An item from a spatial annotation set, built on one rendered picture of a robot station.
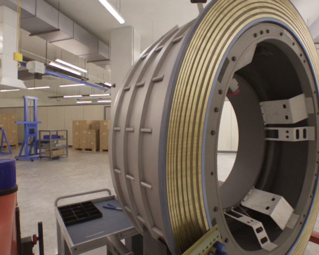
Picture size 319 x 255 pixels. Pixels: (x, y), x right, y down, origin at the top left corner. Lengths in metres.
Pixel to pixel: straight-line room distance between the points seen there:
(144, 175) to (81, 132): 9.03
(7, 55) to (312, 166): 4.90
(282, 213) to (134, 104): 1.07
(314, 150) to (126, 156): 1.22
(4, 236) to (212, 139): 0.64
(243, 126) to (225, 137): 7.25
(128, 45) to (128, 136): 5.80
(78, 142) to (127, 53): 5.08
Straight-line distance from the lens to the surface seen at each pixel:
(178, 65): 0.56
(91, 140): 9.40
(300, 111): 1.54
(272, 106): 1.52
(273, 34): 1.08
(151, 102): 0.68
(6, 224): 0.78
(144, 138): 0.68
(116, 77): 6.38
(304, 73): 1.43
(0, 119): 12.46
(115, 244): 0.73
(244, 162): 1.63
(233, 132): 8.90
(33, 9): 5.32
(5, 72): 4.80
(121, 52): 6.53
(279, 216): 1.41
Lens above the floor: 1.27
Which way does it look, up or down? 1 degrees down
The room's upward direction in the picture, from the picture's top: straight up
